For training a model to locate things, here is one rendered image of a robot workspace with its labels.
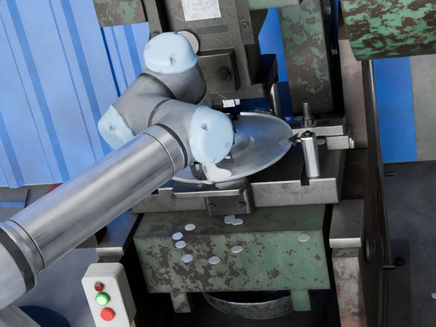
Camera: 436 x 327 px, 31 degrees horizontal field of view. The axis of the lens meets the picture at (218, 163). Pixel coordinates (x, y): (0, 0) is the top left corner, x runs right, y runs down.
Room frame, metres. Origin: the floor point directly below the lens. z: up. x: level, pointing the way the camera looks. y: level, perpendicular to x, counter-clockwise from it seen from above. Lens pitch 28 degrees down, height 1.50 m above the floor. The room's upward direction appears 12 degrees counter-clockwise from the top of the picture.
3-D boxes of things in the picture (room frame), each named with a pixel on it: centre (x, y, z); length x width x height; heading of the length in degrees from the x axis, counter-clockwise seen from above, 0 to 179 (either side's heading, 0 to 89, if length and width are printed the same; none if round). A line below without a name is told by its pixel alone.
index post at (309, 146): (1.40, -0.19, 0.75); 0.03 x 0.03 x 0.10; 73
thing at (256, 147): (1.45, -0.02, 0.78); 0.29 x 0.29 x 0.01
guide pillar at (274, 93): (1.61, -0.15, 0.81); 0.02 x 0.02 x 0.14
